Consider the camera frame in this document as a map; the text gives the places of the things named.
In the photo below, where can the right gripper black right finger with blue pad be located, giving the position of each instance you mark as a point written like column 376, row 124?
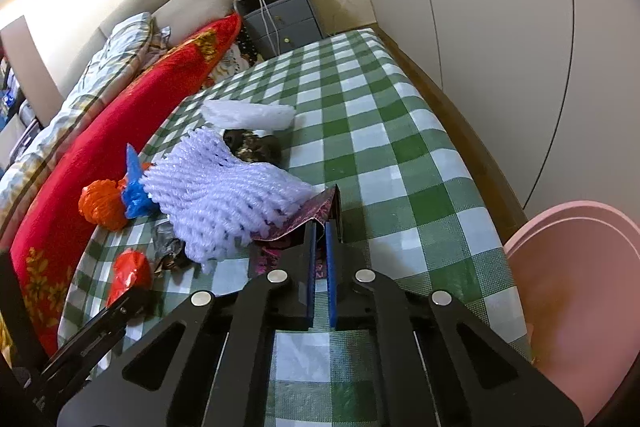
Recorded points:
column 436, row 362

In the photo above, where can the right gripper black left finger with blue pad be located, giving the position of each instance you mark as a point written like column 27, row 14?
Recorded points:
column 207, row 363

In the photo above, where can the dark magenta snack wrapper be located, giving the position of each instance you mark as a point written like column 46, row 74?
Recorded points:
column 319, row 210

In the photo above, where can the dark crumpled foil wrapper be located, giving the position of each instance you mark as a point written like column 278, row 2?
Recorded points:
column 169, row 250

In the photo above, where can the red plastic wrapper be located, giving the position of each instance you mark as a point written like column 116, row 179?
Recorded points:
column 131, row 269

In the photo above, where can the red floral blanket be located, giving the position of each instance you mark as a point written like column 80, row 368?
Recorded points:
column 53, row 235

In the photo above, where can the green white checkered tablecloth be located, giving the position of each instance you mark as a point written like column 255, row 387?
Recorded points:
column 408, row 204

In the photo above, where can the purple foam net sleeve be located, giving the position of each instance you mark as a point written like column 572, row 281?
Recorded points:
column 216, row 202

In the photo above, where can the pink plastic bin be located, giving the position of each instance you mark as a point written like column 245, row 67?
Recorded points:
column 576, row 267

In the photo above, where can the blue plastic bag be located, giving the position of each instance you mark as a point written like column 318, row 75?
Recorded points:
column 136, row 201

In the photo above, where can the orange crumpled plastic bag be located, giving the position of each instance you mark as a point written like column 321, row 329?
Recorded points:
column 101, row 204

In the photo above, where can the black patterned crumpled wrapper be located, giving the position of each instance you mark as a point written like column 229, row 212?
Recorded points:
column 251, row 147

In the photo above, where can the white foam net sleeve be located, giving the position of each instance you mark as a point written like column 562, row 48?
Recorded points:
column 227, row 114

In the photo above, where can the wooden shelf unit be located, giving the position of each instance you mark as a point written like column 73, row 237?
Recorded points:
column 35, row 81

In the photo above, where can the blue plaid quilt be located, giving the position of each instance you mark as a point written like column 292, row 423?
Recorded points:
column 134, row 44

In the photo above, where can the white wardrobe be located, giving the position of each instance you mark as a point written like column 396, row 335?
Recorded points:
column 551, row 88

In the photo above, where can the grey bedside cabinet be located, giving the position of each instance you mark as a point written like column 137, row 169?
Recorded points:
column 280, row 26

